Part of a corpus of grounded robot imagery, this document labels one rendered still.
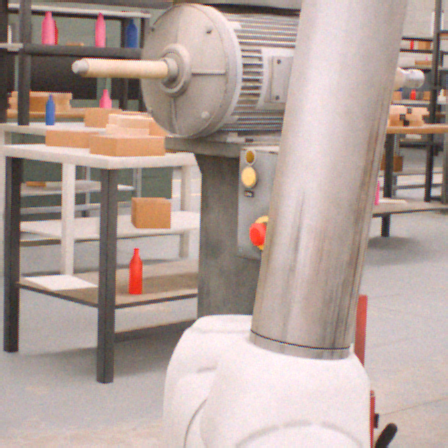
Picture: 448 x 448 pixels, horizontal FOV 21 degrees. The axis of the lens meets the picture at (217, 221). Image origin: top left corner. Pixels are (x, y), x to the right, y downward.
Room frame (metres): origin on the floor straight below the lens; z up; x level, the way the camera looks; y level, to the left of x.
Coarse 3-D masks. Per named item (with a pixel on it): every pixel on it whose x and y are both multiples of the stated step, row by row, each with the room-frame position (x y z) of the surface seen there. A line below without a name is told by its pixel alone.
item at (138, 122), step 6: (114, 120) 5.44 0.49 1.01; (120, 120) 5.23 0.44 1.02; (126, 120) 5.20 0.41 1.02; (132, 120) 5.18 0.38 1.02; (138, 120) 5.17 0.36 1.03; (144, 120) 5.17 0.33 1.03; (150, 120) 5.17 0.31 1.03; (120, 126) 5.23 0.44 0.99; (126, 126) 5.19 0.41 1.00; (132, 126) 5.18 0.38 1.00; (138, 126) 5.17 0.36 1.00; (144, 126) 5.17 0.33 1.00
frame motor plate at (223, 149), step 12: (168, 144) 2.40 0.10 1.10; (180, 144) 2.37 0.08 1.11; (192, 144) 2.34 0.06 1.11; (204, 144) 2.32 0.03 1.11; (216, 144) 2.29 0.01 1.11; (228, 144) 2.27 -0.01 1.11; (240, 144) 2.25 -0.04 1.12; (252, 144) 2.25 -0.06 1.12; (264, 144) 2.27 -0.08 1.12; (276, 144) 2.29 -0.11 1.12; (228, 156) 2.27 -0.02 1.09
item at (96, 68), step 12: (84, 60) 2.12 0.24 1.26; (96, 60) 2.13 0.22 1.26; (108, 60) 2.15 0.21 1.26; (120, 60) 2.18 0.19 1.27; (96, 72) 2.12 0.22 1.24; (108, 72) 2.14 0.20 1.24; (120, 72) 2.16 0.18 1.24; (132, 72) 2.18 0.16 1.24; (144, 72) 2.20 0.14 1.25; (156, 72) 2.22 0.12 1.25
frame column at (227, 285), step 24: (216, 168) 2.40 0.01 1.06; (216, 192) 2.41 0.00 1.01; (216, 216) 2.41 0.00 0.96; (216, 240) 2.40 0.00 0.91; (216, 264) 2.40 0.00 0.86; (240, 264) 2.35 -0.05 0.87; (216, 288) 2.40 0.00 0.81; (240, 288) 2.35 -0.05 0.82; (216, 312) 2.40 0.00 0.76; (240, 312) 2.35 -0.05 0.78
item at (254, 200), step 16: (240, 160) 2.12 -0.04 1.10; (256, 160) 2.08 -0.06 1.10; (272, 160) 2.06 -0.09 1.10; (240, 176) 2.11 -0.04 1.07; (256, 176) 2.08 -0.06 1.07; (272, 176) 2.05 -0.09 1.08; (240, 192) 2.11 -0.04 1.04; (256, 192) 2.08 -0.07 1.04; (240, 208) 2.11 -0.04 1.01; (256, 208) 2.08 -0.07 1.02; (240, 224) 2.11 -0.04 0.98; (240, 240) 2.11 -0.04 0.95; (240, 256) 2.11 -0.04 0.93; (256, 256) 2.08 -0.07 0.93
